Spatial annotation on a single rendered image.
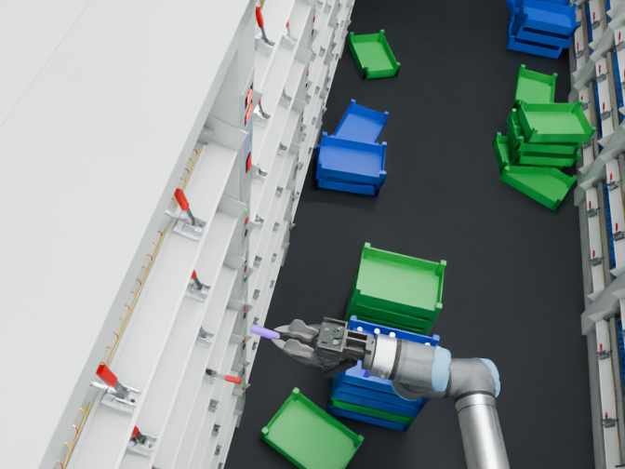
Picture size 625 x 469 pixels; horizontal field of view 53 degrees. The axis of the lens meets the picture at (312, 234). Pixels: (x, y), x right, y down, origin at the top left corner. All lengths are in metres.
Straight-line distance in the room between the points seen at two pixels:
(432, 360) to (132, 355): 0.68
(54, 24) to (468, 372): 1.07
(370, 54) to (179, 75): 2.87
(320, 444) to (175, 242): 1.51
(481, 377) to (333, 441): 0.98
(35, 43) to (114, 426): 0.48
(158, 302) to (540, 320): 2.11
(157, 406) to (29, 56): 0.53
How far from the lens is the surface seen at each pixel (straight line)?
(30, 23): 0.91
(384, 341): 1.32
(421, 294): 2.27
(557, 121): 3.21
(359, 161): 2.92
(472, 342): 2.62
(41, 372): 0.60
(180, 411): 1.21
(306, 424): 2.34
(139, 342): 0.85
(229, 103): 0.98
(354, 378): 2.03
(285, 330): 1.37
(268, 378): 2.40
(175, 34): 0.87
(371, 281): 2.25
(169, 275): 0.90
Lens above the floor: 2.22
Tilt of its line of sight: 55 degrees down
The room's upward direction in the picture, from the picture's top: 10 degrees clockwise
